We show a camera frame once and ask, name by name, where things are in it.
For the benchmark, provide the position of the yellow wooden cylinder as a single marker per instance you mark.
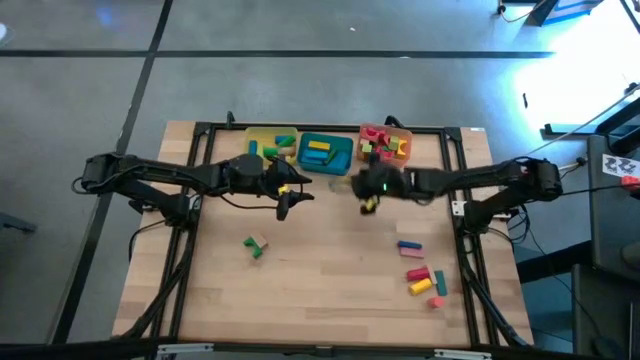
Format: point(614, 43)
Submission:
point(420, 286)

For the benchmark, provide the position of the green wooden arch block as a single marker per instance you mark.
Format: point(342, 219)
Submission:
point(248, 243)

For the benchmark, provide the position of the thin dark blue block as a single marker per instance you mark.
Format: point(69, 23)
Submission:
point(409, 244)

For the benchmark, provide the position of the silver metal bracket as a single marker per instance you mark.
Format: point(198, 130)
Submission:
point(462, 354)
point(185, 348)

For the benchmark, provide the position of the green wooden cylinder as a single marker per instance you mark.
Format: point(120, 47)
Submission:
point(270, 152)
point(288, 142)

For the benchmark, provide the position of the blue rectangular wooden block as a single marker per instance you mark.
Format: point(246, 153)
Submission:
point(281, 139)
point(253, 147)

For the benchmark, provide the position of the white metal bracket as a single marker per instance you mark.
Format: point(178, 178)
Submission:
point(457, 206)

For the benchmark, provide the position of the yellow rectangular wooden block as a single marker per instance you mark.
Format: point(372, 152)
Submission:
point(319, 145)

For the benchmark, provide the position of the yellow wooden arch block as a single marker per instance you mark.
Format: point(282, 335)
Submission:
point(401, 148)

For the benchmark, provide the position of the translucent yellow plastic bin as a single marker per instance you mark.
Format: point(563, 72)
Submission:
point(260, 134)

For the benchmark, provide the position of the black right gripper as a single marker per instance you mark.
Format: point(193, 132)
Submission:
point(380, 180)

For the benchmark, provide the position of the short salmon wooden cylinder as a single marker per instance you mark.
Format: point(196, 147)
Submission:
point(435, 302)

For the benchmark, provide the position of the natural wooden square block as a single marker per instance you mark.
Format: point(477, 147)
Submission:
point(260, 241)

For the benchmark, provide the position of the black floor stand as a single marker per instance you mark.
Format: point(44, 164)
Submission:
point(565, 131)

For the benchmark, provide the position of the grey chair leg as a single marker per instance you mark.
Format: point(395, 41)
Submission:
point(17, 223)

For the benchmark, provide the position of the thin natural wooden block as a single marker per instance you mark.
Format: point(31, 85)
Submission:
point(433, 273)

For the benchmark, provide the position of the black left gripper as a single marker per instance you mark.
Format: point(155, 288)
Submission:
point(255, 175)

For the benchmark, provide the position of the teal rectangular wooden block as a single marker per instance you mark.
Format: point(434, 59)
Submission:
point(441, 283)

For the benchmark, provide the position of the pink rectangular wooden block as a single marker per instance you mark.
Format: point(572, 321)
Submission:
point(412, 252)

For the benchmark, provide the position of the red wooden arch block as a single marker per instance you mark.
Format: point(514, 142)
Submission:
point(372, 133)
point(386, 152)

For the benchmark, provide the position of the white printed sticker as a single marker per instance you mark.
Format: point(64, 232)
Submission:
point(620, 165)

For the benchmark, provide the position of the small black floor object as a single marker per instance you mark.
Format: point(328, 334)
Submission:
point(525, 100)

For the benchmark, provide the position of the translucent orange plastic bin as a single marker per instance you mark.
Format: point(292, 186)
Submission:
point(407, 132)

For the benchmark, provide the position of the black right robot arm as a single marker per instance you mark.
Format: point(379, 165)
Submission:
point(475, 177)

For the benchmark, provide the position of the light green arch block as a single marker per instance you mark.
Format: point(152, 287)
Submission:
point(366, 147)

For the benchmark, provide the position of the natural wooden cylinder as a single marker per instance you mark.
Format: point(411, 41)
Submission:
point(288, 150)

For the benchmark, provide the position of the red wooden cylinder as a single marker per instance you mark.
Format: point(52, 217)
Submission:
point(418, 273)

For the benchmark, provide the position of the small red object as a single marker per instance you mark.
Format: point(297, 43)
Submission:
point(631, 180)

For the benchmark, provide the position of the teal plastic bin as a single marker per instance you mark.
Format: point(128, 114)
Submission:
point(345, 142)

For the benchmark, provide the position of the low black cabinet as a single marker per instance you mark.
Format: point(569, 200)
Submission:
point(605, 310)

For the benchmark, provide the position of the white power adapter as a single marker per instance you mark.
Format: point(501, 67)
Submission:
point(501, 215)

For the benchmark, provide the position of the light green wooden block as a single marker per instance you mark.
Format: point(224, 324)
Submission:
point(394, 143)

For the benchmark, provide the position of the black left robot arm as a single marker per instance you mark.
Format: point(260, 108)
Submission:
point(150, 170)

